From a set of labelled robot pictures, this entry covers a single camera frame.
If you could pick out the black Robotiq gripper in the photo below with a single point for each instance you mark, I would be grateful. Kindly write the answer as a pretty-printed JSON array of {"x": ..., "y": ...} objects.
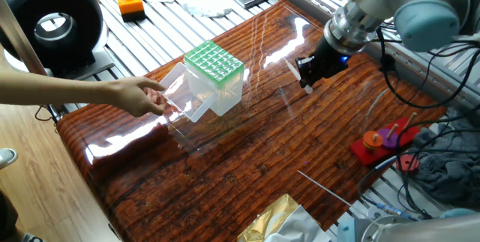
[{"x": 328, "y": 60}]

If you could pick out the clear large pipette tip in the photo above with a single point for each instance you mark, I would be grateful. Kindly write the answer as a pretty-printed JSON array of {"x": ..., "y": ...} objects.
[{"x": 292, "y": 69}]

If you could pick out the pipette tip box green rack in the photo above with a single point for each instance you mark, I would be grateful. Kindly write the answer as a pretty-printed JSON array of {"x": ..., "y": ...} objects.
[{"x": 215, "y": 62}]

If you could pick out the clear hinged box lid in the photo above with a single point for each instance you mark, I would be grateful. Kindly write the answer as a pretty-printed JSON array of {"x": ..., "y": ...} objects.
[{"x": 187, "y": 96}]

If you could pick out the bare person forearm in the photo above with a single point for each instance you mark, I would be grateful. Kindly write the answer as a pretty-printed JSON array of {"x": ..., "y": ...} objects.
[{"x": 56, "y": 88}]

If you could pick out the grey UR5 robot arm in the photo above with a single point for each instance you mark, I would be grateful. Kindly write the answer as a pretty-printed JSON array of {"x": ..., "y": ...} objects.
[{"x": 423, "y": 21}]

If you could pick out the bare person hand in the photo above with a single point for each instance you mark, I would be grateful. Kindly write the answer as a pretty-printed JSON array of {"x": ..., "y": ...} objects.
[{"x": 133, "y": 96}]

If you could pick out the crumpled white plastic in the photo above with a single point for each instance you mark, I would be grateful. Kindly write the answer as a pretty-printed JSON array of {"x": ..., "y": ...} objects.
[{"x": 206, "y": 6}]

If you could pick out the gold foil packet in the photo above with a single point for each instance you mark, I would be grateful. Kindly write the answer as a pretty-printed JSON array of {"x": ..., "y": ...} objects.
[{"x": 262, "y": 219}]

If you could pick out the grey cloth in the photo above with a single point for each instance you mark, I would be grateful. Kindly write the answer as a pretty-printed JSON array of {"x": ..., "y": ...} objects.
[{"x": 450, "y": 174}]

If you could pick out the orange emergency stop button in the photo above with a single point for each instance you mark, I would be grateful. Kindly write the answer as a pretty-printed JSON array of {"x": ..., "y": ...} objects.
[{"x": 129, "y": 4}]

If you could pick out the brown wooden pole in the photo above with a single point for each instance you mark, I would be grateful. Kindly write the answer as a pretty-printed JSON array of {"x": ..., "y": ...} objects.
[{"x": 20, "y": 47}]

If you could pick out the grey white shoe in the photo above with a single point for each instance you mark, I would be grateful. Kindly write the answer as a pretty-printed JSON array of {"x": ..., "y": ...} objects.
[{"x": 6, "y": 157}]

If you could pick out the black trouser leg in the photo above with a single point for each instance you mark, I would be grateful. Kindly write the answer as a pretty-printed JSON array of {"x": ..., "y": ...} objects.
[{"x": 7, "y": 216}]

